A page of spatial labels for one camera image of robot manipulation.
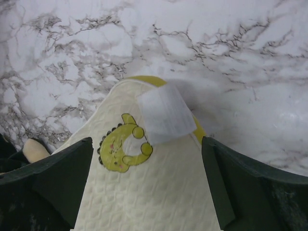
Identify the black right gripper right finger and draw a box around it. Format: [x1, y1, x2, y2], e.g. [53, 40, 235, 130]
[202, 137, 308, 231]

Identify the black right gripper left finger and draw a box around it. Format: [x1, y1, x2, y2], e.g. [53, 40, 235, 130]
[0, 137, 93, 231]

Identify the black yellow flower pillowcase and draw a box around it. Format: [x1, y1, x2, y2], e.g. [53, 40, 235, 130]
[0, 134, 51, 175]

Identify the white pillow yellow edge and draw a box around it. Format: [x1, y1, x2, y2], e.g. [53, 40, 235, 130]
[59, 76, 220, 231]

